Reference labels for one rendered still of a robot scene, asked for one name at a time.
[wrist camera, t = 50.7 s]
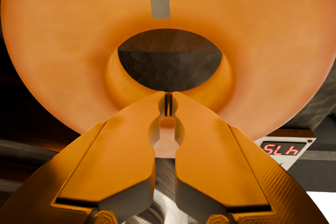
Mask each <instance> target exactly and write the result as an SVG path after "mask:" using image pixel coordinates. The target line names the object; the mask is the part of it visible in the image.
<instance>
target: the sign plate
mask: <svg viewBox="0 0 336 224"><path fill-rule="evenodd" d="M315 139H316V136H315V134H314V133H313V131H312V130H311V129H280V128H278V129H276V130H275V131H273V132H271V133H270V134H268V135H266V136H264V137H262V138H260V139H258V140H256V141H254V142H255V143H256V144H257V145H258V146H260V147H261V148H262V149H263V150H264V151H265V152H266V153H269V152H270V151H271V150H273V151H272V152H271V153H269V154H268V155H270V156H271V157H272V158H273V159H274V160H275V161H276V162H277V163H279V164H280V165H281V166H282V167H283V168H284V169H285V170H286V171H287V170H288V169H289V168H290V167H291V166H292V164H293V163H294V162H295V161H296V160H297V159H298V158H299V157H300V156H301V155H302V154H303V152H304V151H305V150H306V149H307V148H308V147H309V146H310V145H311V144H312V143H313V142H314V141H315ZM268 145H274V146H268ZM265 146H267V148H266V149H271V150H265V149H264V148H265ZM278 146H280V148H279V149H277V148H278ZM291 147H293V148H292V150H297V151H298V152H297V153H296V154H294V153H295V152H296V151H291V150H289V149H290V148H291ZM276 150H277V152H276V154H275V153H274V152H275V151H276ZM288 151H290V152H289V153H288V154H286V153H287V152H288Z"/></svg>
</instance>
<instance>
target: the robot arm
mask: <svg viewBox="0 0 336 224"><path fill-rule="evenodd" d="M168 108H169V116H170V117H172V119H173V120H174V121H175V124H174V140H175V141H176V142H177V143H178V145H179V148H178V149H177V150H176V152H175V171H174V193H175V204H176V206H177V207H178V209H179V210H181V211H182V212H184V213H185V214H187V215H188V216H190V217H191V218H193V219H194V220H196V221H197V222H199V223H200V224H330V223H329V221H328V220H327V218H326V217H325V215H324V214H323V213H322V211H321V210H320V208H319V207H318V206H317V204H316V203H315V202H314V200H313V199H312V198H311V197H310V195H309V194H308V193H307V192H306V191H305V190H304V188H303V187H302V186H301V185H300V184H299V183H298V182H297V181H296V180H295V179H294V178H293V177H292V176H291V175H290V174H289V173H288V172H287V171H286V170H285V169H284V168H283V167H282V166H281V165H280V164H279V163H277V162H276V161H275V160H274V159H273V158H272V157H271V156H270V155H269V154H267V153H266V152H265V151H264V150H263V149H262V148H261V147H260V146H258V145H257V144H256V143H255V142H254V141H253V140H252V139H251V138H250V137H248V136H247V135H246V134H245V133H244V132H243V131H242V130H241V129H239V128H238V127H237V126H229V125H228V124H227V123H226V122H225V121H224V120H223V119H222V118H220V117H219V116H218V115H217V114H216V113H214V112H213V111H212V110H210V109H209V108H207V107H205V106H204V105H202V104H200V103H198V102H196V101H195V100H193V99H191V98H189V97H188V96H186V95H184V94H182V93H180V92H178V91H174V92H170V93H168V92H164V91H158V92H156V93H154V94H152V95H150V96H148V97H146V98H143V99H141V100H139V101H137V102H135V103H133V104H131V105H129V106H127V107H126V108H124V109H122V110H121V111H119V112H118V113H116V114H115V115H114V116H112V117H111V118H110V119H109V120H107V121H106V122H98V123H96V124H95V125H94V126H92V127H91V128H90V129H89V130H87V131H86V132H85V133H83V134H82V135H81V136H79V137H78V138H77V139H76V140H74V141H73V142H72V143H70V144H69V145H68V146H66V147H65V148H64V149H63V150H61V151H60V152H59V153H57V154H56V155H55V156H53V157H52V158H51V159H50V160H48V161H47V162H46V163H45V164H43V165H42V166H41V167H40V168H39V169H38V170H36V171H35V172H34V173H33V174H32V175H31V176H30V177H29V178H28V179H27V180H26V181H25V182H24V183H23V184H22V185H21V186H20V187H19V188H18V189H17V190H16V191H15V192H14V193H13V194H12V196H11V197H10V198H9V199H8V200H7V201H6V203H5V204H4V205H3V206H2V207H1V209H0V224H125V222H126V220H128V219H130V218H132V217H133V216H135V215H137V214H139V213H141V212H143V211H144V210H146V209H148V208H149V207H150V206H151V204H152V202H153V198H154V191H155V184H156V165H155V150H154V148H153V146H154V145H155V144H156V143H157V142H158V141H159V140H160V122H161V121H162V120H163V119H164V118H165V117H167V116H168Z"/></svg>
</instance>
